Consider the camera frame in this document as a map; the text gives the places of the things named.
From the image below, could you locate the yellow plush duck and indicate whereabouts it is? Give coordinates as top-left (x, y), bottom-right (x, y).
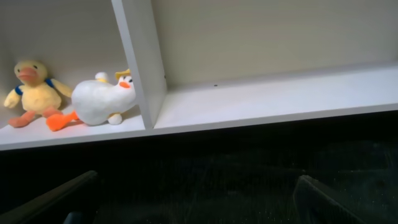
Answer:
top-left (3, 60), bottom-right (74, 129)

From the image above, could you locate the white plush goose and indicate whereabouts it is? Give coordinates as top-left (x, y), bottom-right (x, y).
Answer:
top-left (45, 68), bottom-right (137, 132)

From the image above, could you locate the white shelf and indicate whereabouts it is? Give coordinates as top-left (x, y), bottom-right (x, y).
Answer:
top-left (0, 0), bottom-right (398, 152)

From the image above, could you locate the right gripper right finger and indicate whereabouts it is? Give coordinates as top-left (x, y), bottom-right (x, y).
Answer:
top-left (292, 174), bottom-right (369, 224)

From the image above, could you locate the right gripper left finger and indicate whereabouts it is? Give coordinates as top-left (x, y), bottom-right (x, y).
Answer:
top-left (0, 170), bottom-right (101, 224)

